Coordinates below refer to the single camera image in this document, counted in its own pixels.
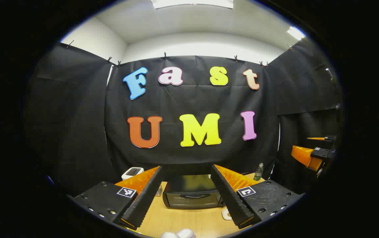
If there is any black backdrop cloth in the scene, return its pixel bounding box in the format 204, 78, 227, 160
24, 41, 343, 199

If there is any black electric oven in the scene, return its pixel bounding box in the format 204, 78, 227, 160
162, 174, 225, 209

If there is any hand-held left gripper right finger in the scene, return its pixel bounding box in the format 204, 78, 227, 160
210, 164, 301, 229

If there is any rectangular ceiling light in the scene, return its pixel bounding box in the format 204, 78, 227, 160
287, 26, 306, 41
150, 0, 235, 10

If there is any white toaster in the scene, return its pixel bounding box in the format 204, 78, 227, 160
121, 167, 144, 181

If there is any clear plastic water bottle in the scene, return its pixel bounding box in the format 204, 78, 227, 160
253, 162, 264, 181

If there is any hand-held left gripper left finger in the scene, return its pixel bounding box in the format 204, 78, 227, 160
72, 166, 163, 230

